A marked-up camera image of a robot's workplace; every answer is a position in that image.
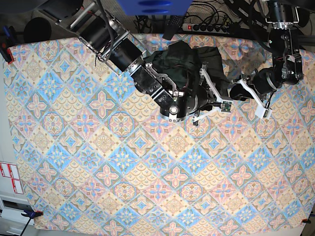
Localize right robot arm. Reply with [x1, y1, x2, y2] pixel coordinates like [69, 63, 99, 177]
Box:
[39, 0, 224, 122]

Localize blue clamp lower left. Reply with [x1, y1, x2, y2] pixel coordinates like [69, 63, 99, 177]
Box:
[21, 210, 44, 236]

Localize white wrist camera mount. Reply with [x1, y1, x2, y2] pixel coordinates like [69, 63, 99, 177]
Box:
[236, 79, 272, 119]
[192, 63, 232, 126]

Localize black power strip red switch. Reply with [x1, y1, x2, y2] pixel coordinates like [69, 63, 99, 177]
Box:
[182, 23, 241, 34]

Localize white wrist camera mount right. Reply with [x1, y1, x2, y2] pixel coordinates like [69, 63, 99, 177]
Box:
[192, 63, 232, 126]

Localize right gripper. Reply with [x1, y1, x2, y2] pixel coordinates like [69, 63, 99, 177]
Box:
[191, 62, 221, 118]

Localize black remote control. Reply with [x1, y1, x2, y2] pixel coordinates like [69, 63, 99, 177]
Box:
[162, 15, 184, 40]

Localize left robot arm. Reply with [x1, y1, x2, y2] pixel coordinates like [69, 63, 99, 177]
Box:
[225, 0, 303, 100]

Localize blue plastic storage box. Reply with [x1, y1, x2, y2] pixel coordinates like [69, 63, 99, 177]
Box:
[117, 0, 192, 16]

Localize black round stool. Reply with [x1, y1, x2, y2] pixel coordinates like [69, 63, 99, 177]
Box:
[23, 17, 52, 43]

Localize red black clamp upper left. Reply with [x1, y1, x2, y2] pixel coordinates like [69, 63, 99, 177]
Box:
[0, 26, 14, 64]

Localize colourful patterned tablecloth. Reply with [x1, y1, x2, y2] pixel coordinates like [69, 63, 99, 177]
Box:
[3, 38, 315, 236]

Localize orange clamp lower right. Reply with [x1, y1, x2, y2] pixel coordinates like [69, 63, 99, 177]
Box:
[302, 219, 311, 224]

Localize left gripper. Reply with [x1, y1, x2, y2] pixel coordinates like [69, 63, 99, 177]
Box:
[229, 67, 283, 101]

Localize tangled black cables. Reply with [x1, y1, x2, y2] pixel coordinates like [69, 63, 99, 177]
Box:
[132, 0, 271, 34]

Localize white red labels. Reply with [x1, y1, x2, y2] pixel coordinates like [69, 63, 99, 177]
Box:
[0, 162, 24, 195]

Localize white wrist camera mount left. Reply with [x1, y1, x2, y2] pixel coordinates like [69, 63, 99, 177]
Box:
[236, 79, 272, 119]

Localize dark green long-sleeve shirt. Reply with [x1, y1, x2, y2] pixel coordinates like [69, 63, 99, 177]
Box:
[144, 41, 230, 96]

